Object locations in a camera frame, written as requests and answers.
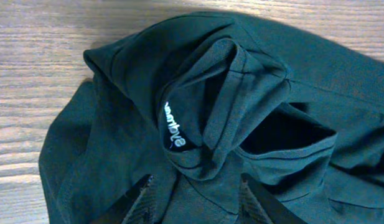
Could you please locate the black polo shirt with logo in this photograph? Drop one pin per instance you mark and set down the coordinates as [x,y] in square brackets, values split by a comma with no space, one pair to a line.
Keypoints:
[199,99]

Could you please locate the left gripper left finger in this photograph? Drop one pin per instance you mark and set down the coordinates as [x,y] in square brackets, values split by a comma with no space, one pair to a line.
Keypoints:
[137,206]

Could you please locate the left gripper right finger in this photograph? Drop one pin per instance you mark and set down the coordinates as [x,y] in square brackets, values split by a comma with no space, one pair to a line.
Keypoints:
[258,206]

